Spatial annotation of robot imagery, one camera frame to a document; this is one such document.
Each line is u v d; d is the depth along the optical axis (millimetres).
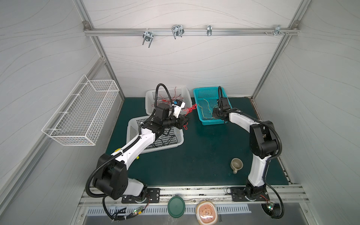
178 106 694
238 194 733
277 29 765
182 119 689
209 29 745
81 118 685
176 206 624
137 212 680
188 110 1036
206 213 664
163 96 1185
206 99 1106
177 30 765
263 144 524
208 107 1134
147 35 788
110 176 410
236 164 837
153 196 739
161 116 612
